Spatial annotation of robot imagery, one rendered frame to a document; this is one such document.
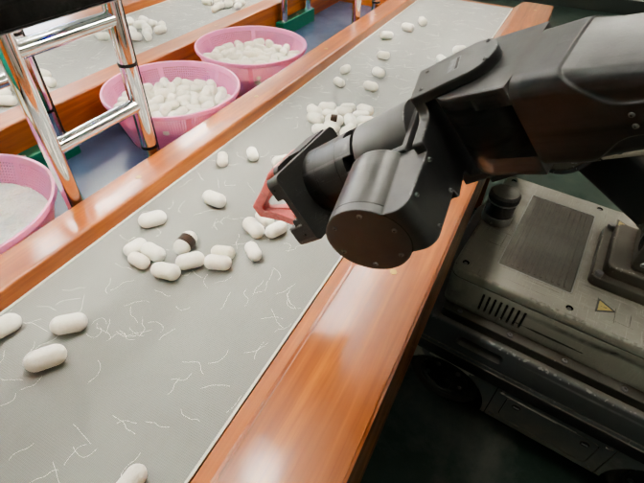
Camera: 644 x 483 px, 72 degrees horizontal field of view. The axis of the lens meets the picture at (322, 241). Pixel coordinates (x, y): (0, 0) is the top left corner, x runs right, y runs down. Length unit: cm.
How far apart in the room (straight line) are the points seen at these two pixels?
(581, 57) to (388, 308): 32
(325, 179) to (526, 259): 75
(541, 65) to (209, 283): 42
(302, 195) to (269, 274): 20
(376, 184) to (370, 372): 22
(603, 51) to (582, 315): 78
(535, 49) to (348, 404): 31
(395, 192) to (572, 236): 93
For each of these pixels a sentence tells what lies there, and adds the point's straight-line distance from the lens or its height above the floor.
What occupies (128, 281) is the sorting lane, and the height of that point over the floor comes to 74.
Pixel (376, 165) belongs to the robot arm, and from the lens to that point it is 29.
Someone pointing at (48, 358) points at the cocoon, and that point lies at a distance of 52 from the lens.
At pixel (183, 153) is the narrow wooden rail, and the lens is 75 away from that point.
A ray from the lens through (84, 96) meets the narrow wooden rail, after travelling 101.
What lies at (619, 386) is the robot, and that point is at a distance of 108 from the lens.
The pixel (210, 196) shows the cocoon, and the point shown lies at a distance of 65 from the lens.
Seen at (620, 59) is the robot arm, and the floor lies 107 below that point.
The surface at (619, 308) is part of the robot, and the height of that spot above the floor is 47.
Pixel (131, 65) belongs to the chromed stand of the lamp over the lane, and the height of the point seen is 90.
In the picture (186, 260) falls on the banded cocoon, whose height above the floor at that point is 76.
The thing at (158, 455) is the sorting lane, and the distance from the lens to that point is 45.
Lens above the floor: 114
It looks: 43 degrees down
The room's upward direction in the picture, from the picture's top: 2 degrees clockwise
